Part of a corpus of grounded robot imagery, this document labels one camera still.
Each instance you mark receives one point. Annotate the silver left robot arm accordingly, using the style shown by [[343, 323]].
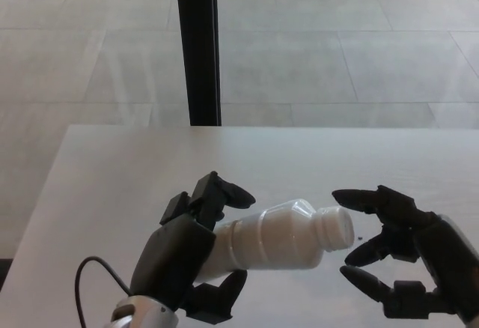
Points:
[[146, 313]]

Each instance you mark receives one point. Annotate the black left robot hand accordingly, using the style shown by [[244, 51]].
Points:
[[168, 257]]

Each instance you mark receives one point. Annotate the white screw cap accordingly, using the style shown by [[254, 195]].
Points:
[[338, 228]]

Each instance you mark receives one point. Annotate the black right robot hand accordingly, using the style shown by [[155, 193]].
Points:
[[438, 253]]

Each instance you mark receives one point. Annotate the black vertical post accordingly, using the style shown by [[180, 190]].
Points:
[[198, 47]]

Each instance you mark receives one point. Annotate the white plastic bottle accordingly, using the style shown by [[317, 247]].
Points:
[[273, 238]]

